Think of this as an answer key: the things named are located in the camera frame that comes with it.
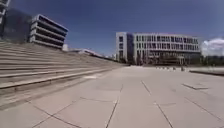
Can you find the low white building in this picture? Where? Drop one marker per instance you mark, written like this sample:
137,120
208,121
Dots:
86,52

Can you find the pale stone slab plaza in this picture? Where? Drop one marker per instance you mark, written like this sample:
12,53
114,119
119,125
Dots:
140,100

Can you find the wide grey stone steps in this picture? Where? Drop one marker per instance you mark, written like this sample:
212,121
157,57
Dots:
40,66

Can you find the dark glass building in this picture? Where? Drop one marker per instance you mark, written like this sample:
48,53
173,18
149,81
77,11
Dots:
15,26

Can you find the white building with balconies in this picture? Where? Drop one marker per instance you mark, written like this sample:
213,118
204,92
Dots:
46,32

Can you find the white building with many windows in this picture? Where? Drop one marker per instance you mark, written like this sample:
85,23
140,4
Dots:
160,46

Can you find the row of dark bollards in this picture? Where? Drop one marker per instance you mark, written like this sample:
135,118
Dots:
170,68

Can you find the low stone platform edge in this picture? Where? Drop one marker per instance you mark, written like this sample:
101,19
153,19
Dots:
208,70

